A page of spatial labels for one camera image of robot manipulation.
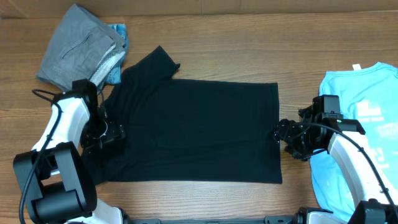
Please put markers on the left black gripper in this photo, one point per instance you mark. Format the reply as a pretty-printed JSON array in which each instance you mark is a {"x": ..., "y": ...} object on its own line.
[{"x": 117, "y": 131}]

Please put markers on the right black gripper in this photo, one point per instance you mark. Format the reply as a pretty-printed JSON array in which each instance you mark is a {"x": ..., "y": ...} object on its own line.
[{"x": 286, "y": 135}]

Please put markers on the black t-shirt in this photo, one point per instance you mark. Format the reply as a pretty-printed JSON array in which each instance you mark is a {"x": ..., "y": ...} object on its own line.
[{"x": 178, "y": 129}]

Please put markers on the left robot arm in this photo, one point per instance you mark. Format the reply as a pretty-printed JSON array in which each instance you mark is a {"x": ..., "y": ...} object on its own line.
[{"x": 55, "y": 184}]

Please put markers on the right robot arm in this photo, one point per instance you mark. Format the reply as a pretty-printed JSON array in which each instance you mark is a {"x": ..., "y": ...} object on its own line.
[{"x": 348, "y": 146}]

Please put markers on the light blue t-shirt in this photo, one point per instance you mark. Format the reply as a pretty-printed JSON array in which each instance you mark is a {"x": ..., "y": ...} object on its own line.
[{"x": 370, "y": 96}]

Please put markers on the folded grey shorts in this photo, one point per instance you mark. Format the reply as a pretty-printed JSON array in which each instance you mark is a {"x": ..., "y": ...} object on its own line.
[{"x": 82, "y": 47}]

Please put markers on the folded blue jeans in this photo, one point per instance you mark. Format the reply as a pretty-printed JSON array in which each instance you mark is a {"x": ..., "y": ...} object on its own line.
[{"x": 114, "y": 75}]

